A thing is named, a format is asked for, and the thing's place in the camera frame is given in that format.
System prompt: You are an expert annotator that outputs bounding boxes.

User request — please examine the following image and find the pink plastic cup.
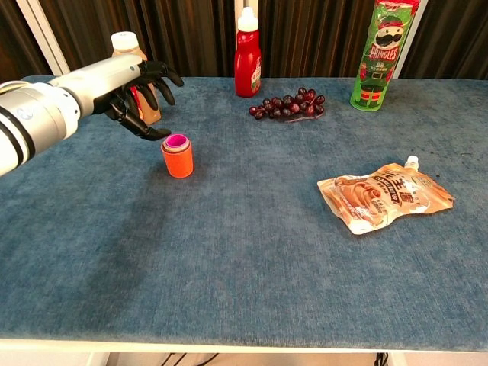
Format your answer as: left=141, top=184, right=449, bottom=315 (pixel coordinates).
left=164, top=133, right=188, bottom=150

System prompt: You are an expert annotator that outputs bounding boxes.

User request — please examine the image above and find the wide white slanted frame post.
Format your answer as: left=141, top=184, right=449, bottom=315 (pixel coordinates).
left=14, top=0, right=72, bottom=77

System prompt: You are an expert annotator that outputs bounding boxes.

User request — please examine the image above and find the brown juice bottle white cap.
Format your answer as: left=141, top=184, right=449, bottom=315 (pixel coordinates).
left=111, top=31, right=162, bottom=126

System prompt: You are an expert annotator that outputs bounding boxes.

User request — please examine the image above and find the black and silver left hand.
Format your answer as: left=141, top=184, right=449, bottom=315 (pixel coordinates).
left=49, top=53, right=185, bottom=142

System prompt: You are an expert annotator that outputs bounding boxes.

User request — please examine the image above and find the orange plastic cup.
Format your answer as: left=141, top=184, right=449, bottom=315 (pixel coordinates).
left=160, top=138, right=194, bottom=179

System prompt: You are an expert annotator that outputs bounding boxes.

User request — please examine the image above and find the green Pringles can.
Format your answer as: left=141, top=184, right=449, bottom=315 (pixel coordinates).
left=349, top=0, right=422, bottom=112

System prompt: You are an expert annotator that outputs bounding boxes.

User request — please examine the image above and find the bunch of dark red grapes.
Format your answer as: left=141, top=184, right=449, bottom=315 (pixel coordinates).
left=248, top=87, right=326, bottom=124

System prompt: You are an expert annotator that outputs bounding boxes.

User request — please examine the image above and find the narrow white slanted frame post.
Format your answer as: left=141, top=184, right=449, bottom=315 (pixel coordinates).
left=392, top=0, right=429, bottom=79

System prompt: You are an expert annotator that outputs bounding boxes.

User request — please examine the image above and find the beige spouted sauce pouch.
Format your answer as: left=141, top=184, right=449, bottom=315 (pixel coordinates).
left=316, top=155, right=457, bottom=236

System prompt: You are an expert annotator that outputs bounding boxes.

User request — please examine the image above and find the white table frame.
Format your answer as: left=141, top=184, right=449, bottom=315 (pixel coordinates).
left=0, top=337, right=488, bottom=366

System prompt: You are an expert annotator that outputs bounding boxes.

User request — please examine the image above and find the black cable loop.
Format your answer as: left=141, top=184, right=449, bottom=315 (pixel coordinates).
left=159, top=352, right=221, bottom=366

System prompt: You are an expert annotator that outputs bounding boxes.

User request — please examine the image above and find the dark brown pleated curtain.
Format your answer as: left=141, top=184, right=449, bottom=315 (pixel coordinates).
left=0, top=0, right=488, bottom=96

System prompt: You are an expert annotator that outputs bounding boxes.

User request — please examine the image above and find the red ketchup squeeze bottle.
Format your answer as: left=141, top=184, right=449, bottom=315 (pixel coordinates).
left=234, top=6, right=263, bottom=98

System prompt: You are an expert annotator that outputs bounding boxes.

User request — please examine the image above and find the blue velvet table cloth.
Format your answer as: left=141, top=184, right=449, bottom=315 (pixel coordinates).
left=0, top=75, right=488, bottom=352

